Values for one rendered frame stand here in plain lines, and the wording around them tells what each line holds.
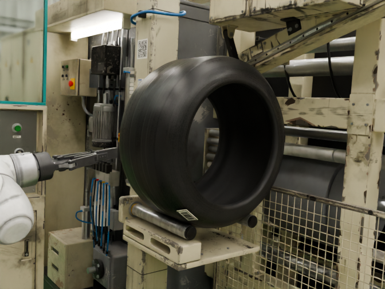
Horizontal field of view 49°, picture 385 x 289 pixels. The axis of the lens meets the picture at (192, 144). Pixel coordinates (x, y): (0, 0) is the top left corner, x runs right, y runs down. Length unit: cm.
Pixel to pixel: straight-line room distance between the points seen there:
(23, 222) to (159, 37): 97
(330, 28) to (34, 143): 122
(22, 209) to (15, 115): 92
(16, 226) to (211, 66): 73
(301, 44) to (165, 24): 52
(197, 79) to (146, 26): 49
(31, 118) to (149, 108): 69
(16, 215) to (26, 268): 99
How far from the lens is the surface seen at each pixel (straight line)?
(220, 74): 132
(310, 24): 162
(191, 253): 138
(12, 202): 95
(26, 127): 184
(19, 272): 191
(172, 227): 140
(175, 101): 124
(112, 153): 125
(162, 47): 168
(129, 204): 161
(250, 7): 164
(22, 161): 113
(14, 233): 95
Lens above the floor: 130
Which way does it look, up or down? 5 degrees down
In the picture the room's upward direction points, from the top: 3 degrees clockwise
